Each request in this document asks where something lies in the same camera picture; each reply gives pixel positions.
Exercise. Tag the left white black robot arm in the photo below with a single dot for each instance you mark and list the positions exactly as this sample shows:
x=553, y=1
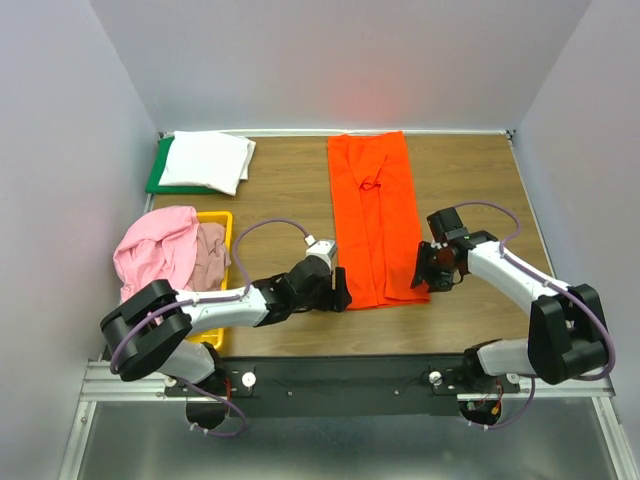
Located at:
x=148, y=332

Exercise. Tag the white folded t-shirt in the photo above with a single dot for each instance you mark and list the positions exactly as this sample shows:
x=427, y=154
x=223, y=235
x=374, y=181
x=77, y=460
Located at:
x=210, y=159

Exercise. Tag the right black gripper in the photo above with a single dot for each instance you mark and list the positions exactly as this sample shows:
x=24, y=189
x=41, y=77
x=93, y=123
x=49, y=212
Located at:
x=438, y=283

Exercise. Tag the orange t-shirt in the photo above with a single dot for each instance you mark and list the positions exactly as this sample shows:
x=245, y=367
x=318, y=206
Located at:
x=376, y=219

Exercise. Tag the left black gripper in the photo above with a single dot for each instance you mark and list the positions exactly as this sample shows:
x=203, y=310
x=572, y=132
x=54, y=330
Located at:
x=337, y=300

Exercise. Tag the mauve crumpled t-shirt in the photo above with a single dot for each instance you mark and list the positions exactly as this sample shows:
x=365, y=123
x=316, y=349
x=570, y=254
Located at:
x=212, y=258

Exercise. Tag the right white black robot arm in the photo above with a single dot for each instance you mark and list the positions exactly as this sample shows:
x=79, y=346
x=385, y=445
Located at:
x=567, y=334

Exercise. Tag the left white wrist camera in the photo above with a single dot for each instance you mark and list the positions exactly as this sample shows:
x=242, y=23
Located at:
x=323, y=249

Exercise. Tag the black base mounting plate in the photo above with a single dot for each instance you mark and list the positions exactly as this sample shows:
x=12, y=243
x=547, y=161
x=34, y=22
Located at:
x=341, y=386

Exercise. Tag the green folded t-shirt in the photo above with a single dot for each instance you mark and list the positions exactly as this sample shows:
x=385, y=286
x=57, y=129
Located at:
x=153, y=183

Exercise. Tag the pink crumpled t-shirt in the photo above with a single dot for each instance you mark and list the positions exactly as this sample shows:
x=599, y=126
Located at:
x=161, y=244

